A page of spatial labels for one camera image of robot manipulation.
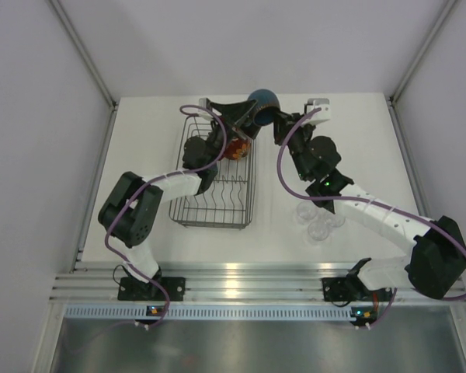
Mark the red cup white inside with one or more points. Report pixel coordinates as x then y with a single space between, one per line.
237 149

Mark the clear glass back right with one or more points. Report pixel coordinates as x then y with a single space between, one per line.
335 220

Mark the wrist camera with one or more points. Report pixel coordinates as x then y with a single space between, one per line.
322 109
205 111

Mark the aluminium frame post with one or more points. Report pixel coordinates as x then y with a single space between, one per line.
68 26
433 32

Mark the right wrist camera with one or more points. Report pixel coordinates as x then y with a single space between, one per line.
322 109

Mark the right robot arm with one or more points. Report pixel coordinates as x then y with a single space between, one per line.
433 253

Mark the clear glass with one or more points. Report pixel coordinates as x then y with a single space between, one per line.
318 231
305 213
335 220

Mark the aluminium mounting rail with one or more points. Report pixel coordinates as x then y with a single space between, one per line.
229 283

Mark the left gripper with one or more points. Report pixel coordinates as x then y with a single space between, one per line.
234 116

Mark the clear glass back left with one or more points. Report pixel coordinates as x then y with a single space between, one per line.
305 213

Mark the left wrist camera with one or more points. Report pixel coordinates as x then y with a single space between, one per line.
205 111

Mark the dark blue cup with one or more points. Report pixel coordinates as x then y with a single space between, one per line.
267 105

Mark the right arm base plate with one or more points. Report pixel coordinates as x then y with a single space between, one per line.
337 290

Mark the left aluminium frame post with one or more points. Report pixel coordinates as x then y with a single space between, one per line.
68 26

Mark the wire dish rack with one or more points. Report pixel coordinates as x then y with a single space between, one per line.
228 203

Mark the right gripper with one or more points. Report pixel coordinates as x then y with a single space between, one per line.
279 122

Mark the clear glass front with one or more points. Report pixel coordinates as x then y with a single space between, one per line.
318 231

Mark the slotted cable duct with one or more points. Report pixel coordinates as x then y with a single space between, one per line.
213 312

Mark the right aluminium frame post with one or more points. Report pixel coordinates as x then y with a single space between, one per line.
433 32

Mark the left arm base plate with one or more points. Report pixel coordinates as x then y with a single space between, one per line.
133 290

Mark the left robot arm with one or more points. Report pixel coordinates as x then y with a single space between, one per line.
130 210

